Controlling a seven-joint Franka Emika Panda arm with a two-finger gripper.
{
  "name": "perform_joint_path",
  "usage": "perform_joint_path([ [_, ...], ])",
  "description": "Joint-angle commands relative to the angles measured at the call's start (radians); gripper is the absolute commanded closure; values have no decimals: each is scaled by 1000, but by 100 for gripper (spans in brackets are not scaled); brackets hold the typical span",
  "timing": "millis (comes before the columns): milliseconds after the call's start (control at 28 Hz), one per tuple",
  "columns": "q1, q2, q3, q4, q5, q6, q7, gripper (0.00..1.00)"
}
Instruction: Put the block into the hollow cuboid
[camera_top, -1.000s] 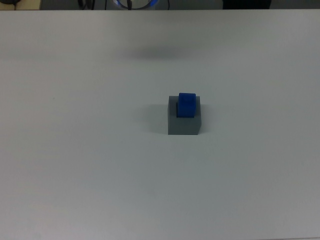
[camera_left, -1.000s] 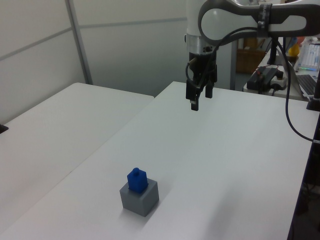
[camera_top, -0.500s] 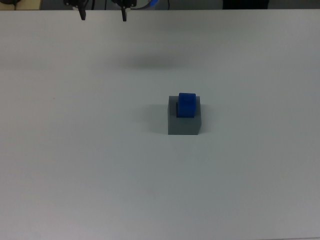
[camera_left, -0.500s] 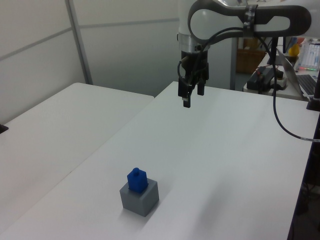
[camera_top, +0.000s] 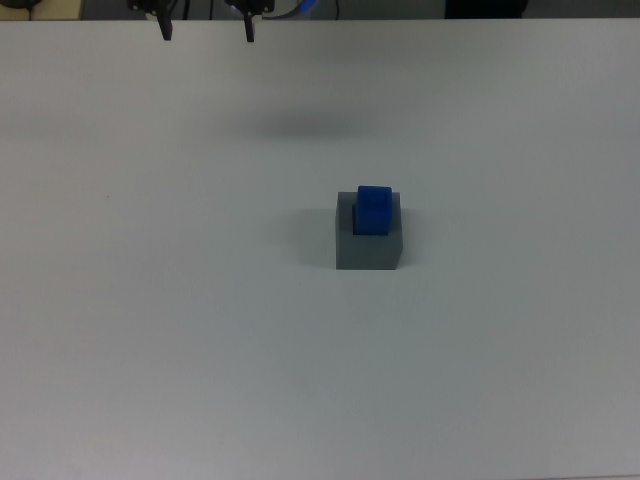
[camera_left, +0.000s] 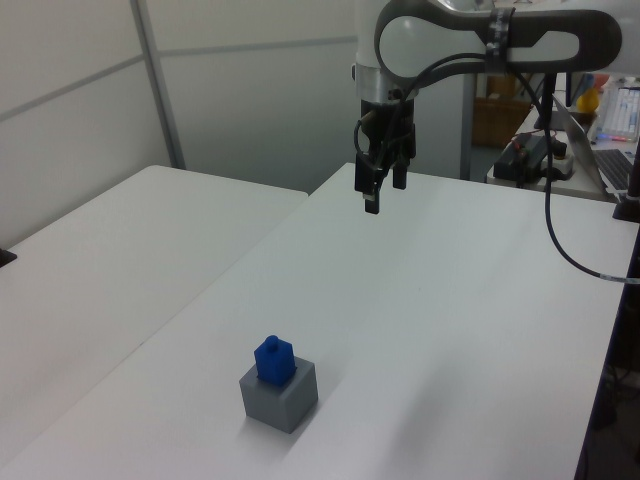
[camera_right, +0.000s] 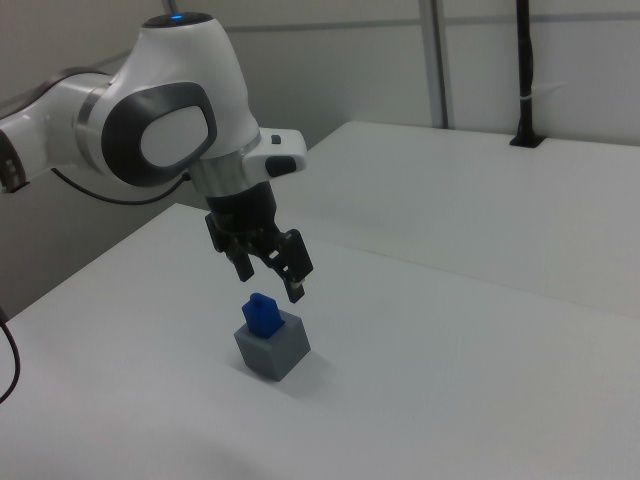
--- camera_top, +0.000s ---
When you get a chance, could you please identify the dark bulky object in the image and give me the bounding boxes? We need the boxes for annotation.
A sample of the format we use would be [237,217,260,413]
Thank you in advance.
[443,0,530,20]

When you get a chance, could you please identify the grey hollow cuboid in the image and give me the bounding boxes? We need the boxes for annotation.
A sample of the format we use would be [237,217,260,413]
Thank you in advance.
[333,190,404,271]

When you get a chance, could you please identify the blue block with knob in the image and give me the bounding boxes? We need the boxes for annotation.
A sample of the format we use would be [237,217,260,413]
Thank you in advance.
[353,184,394,237]

